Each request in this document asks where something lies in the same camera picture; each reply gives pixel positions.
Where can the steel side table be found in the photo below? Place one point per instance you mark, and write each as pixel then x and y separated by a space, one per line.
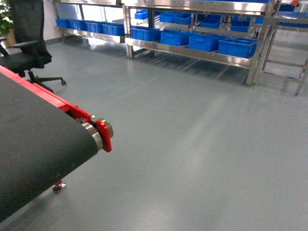
pixel 285 54

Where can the black office chair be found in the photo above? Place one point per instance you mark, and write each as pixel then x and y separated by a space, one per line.
pixel 28 23

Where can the blue bin far left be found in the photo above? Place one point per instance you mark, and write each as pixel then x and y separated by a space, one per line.
pixel 146 34

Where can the steel flow rack shelf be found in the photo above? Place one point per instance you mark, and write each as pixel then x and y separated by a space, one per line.
pixel 231 32

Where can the blue bin with red bags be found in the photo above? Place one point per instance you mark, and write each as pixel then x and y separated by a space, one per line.
pixel 238 47

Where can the green potted plant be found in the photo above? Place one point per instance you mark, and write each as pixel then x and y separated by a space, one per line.
pixel 6 23

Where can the red conveyor table frame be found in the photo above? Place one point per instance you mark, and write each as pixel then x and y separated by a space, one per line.
pixel 43 137

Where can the empty blue bin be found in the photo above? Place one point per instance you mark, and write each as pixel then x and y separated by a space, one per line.
pixel 208 43

